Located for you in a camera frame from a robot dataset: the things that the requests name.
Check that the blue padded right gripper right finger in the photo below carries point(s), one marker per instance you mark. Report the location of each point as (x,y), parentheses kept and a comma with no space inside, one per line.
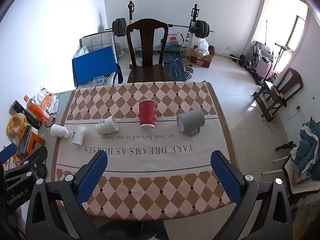
(273,221)

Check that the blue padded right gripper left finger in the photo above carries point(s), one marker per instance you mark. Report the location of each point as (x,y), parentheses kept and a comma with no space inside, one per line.
(44,220)

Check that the white paper cup with print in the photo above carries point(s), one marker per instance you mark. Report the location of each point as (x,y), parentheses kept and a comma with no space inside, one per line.
(106,126)

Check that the small white paper cup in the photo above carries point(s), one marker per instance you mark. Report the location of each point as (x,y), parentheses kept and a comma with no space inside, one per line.
(58,131)

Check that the upright white paper cup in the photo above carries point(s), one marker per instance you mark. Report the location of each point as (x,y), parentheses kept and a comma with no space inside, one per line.
(78,133)

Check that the red ribbed paper cup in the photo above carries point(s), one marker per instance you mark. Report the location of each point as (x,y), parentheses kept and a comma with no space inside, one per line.
(148,113)

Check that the pile of blue clothes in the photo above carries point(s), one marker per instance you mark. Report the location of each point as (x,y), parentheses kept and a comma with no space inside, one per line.
(305,157)

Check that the orange box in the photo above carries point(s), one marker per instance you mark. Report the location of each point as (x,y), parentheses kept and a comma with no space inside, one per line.
(34,142)

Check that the yellow plastic bag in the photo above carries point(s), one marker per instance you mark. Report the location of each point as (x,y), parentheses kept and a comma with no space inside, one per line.
(16,128)

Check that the orange drink bottle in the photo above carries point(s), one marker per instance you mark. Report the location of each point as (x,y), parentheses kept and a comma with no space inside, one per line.
(36,109)

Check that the grey ribbed mug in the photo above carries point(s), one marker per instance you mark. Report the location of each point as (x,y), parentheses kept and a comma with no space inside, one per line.
(190,122)

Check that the dark chair with white cushion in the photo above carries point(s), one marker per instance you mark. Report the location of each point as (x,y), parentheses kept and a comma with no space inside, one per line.
(271,98)

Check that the checkered beige tablecloth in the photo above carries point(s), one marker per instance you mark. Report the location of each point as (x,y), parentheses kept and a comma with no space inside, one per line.
(152,173)

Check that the dark wooden chair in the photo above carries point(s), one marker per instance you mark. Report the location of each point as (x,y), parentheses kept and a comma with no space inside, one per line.
(148,72)

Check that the red cardboard box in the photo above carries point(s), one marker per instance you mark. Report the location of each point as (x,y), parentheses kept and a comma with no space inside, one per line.
(203,61)

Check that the white padded bench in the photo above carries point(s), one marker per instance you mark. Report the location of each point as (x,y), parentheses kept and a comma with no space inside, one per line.
(98,41)

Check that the barbell on rack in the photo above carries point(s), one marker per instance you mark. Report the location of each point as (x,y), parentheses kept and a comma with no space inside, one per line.
(147,27)

